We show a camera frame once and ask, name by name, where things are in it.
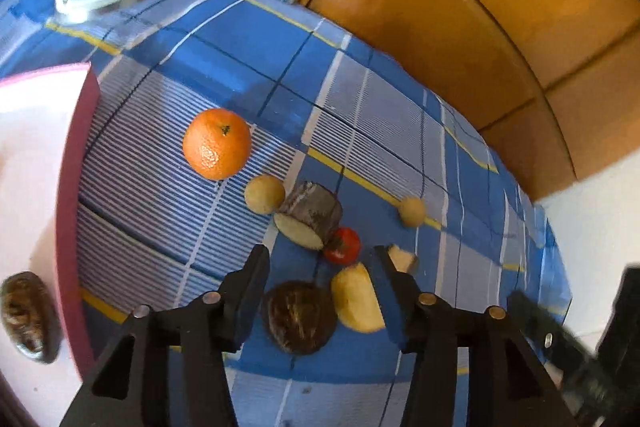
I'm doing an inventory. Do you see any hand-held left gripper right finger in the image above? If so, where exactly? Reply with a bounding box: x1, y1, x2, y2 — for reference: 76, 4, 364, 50
372, 245, 581, 427

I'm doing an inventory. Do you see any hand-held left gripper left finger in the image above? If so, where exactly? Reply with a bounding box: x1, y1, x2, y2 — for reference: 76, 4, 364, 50
60, 244, 271, 427

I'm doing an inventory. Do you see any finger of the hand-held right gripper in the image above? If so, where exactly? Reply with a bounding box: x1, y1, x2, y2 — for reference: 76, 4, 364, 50
507, 291, 601, 379

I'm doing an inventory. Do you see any pale yellow cut fruit piece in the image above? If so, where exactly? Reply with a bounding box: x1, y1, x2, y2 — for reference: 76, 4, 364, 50
331, 262, 387, 334

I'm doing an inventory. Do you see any small dark-skinned cut fruit piece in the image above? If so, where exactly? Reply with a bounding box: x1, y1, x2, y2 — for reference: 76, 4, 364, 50
387, 244, 420, 275

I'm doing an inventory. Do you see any dark brown wrinkled fruit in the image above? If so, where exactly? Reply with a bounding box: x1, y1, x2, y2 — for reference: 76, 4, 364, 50
0, 271, 63, 364
260, 280, 338, 355

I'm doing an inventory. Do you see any red cherry tomato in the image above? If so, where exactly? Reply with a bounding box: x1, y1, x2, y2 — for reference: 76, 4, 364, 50
322, 227, 362, 265

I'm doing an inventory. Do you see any small tan round fruit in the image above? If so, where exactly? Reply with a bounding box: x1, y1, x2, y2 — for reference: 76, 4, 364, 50
244, 174, 287, 214
398, 197, 427, 228

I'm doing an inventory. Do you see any large orange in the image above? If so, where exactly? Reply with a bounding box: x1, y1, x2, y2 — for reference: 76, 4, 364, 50
182, 108, 252, 181

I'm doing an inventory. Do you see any pink box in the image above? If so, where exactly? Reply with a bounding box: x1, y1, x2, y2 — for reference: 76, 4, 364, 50
0, 62, 103, 427

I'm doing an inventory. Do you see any large dark-skinned cut fruit piece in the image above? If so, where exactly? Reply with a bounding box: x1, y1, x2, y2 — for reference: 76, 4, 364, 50
272, 180, 344, 252

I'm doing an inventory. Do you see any blue plaid tablecloth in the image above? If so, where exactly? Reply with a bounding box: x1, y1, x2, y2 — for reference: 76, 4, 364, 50
0, 0, 573, 427

